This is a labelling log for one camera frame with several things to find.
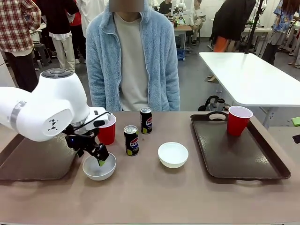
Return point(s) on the black bag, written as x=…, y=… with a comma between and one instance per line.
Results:
x=214, y=103

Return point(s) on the white folding table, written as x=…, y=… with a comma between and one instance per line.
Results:
x=248, y=75

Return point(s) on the person in plaid shirt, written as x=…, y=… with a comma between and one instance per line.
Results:
x=16, y=28

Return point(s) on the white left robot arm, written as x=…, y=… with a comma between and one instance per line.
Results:
x=47, y=98

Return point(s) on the person in blue patterned shirt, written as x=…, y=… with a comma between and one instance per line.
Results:
x=281, y=23

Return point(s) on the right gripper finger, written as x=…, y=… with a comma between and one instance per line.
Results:
x=296, y=122
x=297, y=139

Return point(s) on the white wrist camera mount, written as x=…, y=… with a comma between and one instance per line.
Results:
x=98, y=112

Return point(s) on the black Pepsi can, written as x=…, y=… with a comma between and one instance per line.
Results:
x=131, y=143
x=146, y=122

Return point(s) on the person in white coat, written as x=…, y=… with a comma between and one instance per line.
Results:
x=86, y=14

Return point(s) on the black tripod stand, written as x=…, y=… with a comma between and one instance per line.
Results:
x=254, y=28

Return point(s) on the person in black jacket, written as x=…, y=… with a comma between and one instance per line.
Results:
x=232, y=21

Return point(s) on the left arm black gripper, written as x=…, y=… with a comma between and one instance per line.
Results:
x=79, y=140

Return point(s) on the red plastic cup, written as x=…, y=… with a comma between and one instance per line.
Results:
x=108, y=136
x=237, y=124

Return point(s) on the white bowl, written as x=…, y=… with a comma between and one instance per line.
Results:
x=98, y=174
x=173, y=157

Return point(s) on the seated person in white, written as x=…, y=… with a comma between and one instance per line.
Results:
x=198, y=18

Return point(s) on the dark brown serving tray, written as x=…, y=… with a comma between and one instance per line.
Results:
x=35, y=164
x=236, y=157

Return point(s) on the black step stool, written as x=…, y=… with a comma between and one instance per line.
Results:
x=43, y=55

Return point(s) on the person in blue fleece jacket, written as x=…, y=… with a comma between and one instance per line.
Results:
x=133, y=70

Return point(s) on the person in black top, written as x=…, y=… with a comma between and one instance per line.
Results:
x=58, y=21

